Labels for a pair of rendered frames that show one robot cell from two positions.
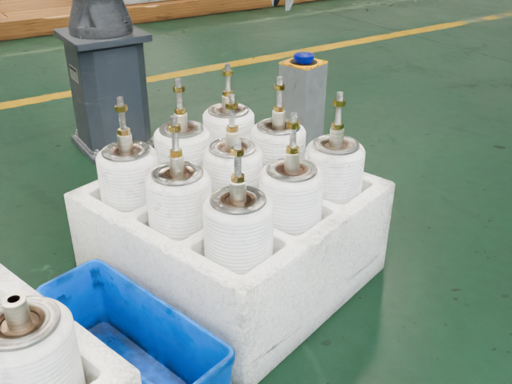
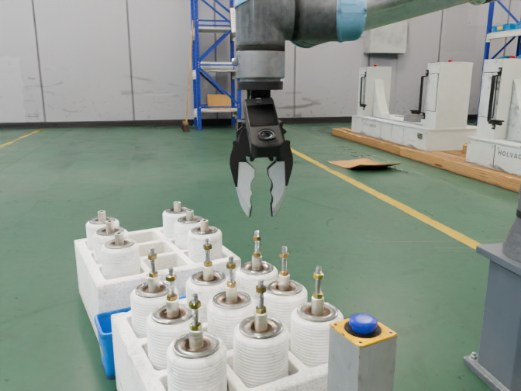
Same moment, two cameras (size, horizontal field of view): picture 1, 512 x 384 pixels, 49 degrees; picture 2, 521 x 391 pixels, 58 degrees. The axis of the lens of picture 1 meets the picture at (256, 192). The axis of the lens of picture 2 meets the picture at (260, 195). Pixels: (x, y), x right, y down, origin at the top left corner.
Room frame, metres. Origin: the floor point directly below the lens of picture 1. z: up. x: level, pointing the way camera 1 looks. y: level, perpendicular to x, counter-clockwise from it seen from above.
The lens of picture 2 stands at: (1.18, -0.73, 0.67)
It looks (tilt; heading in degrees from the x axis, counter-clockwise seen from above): 14 degrees down; 111
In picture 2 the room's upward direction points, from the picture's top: straight up
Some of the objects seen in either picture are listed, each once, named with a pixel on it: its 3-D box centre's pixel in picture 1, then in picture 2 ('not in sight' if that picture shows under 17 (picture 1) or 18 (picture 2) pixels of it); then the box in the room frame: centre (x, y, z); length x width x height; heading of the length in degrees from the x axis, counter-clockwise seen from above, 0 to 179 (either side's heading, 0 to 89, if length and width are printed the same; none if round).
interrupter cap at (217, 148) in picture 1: (232, 148); (231, 299); (0.82, 0.04, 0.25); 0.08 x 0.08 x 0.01
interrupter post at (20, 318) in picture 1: (17, 312); (119, 239); (0.41, 0.23, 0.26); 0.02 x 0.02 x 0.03
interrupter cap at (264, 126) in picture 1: (278, 126); (260, 327); (0.91, -0.04, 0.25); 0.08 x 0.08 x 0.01
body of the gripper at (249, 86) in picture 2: not in sight; (259, 119); (0.90, -0.02, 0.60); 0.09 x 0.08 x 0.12; 117
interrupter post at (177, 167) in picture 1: (177, 165); (208, 272); (0.73, 0.11, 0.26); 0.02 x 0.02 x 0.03
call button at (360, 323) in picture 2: (303, 59); (363, 325); (1.09, -0.09, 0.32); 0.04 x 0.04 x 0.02
